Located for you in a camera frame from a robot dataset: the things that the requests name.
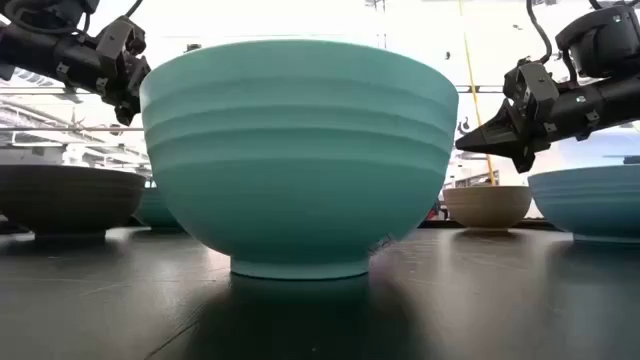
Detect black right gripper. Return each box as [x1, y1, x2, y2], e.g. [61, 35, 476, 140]
[454, 94, 561, 175]

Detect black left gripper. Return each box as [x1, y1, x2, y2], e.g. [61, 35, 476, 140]
[97, 49, 152, 127]

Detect taupe beige bowl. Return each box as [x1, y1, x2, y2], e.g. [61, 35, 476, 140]
[442, 184, 533, 232]

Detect blue bowl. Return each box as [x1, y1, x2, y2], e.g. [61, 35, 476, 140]
[527, 163, 640, 245]

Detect dark teal bowl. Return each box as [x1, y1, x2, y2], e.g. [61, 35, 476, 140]
[131, 185, 185, 232]

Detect black bowl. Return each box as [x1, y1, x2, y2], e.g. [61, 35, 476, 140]
[0, 163, 147, 240]

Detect light aqua ribbed bowl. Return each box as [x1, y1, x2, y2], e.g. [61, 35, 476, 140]
[139, 38, 460, 281]

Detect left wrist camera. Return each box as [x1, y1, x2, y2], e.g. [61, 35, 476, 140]
[96, 16, 148, 61]

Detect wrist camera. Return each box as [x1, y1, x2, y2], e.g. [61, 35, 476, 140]
[96, 16, 148, 61]
[502, 58, 560, 109]

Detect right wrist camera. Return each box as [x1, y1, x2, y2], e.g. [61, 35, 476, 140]
[502, 58, 560, 109]

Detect yellow cable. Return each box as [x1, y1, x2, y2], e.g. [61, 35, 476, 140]
[457, 0, 497, 187]

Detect black table edge frame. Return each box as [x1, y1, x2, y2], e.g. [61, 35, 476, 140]
[418, 218, 561, 231]

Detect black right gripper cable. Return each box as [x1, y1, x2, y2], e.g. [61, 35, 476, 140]
[524, 0, 554, 65]

